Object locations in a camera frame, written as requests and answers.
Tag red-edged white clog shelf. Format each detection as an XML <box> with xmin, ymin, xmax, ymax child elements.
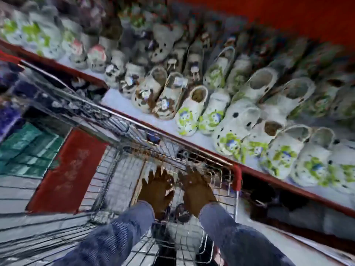
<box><xmin>0</xmin><ymin>38</ymin><xmax>355</xmax><ymax>219</ymax></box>

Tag metal wire shopping cart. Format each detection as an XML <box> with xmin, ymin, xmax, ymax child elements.
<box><xmin>0</xmin><ymin>51</ymin><xmax>243</xmax><ymax>266</ymax></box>

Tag pile of green packets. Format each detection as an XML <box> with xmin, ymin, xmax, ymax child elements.
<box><xmin>0</xmin><ymin>122</ymin><xmax>66</xmax><ymax>179</ymax></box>

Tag red metal shelf rack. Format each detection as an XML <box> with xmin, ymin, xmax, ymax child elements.
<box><xmin>166</xmin><ymin>0</ymin><xmax>355</xmax><ymax>49</ymax></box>

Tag person's right forearm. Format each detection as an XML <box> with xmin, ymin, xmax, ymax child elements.
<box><xmin>198</xmin><ymin>202</ymin><xmax>294</xmax><ymax>266</ymax></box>

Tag person's right hand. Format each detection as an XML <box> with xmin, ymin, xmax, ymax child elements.
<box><xmin>177</xmin><ymin>166</ymin><xmax>218</xmax><ymax>218</ymax></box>

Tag rows of white printed clogs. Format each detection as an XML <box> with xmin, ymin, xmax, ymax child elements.
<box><xmin>0</xmin><ymin>0</ymin><xmax>355</xmax><ymax>196</ymax></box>

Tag pile of blue purple packets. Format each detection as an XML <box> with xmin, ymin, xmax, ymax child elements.
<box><xmin>0</xmin><ymin>61</ymin><xmax>31</xmax><ymax>141</ymax></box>

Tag person's left forearm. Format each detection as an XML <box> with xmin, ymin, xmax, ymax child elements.
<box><xmin>53</xmin><ymin>201</ymin><xmax>155</xmax><ymax>266</ymax></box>

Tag person's left hand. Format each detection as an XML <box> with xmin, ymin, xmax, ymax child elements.
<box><xmin>137</xmin><ymin>166</ymin><xmax>175</xmax><ymax>219</ymax></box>

